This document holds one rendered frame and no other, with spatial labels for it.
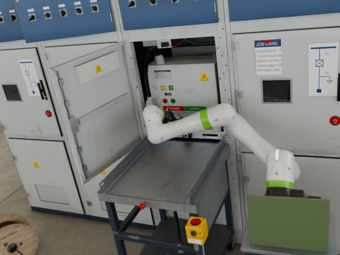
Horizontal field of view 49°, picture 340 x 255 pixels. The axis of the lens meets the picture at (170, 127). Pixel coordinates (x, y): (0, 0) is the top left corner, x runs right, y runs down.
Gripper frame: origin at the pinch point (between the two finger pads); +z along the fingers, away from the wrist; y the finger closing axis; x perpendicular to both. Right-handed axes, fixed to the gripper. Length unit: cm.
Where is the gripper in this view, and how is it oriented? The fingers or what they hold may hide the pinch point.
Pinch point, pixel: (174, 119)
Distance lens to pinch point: 255.7
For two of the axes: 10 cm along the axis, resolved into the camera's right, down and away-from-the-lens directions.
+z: 4.1, 0.8, 9.1
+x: 9.1, 0.3, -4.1
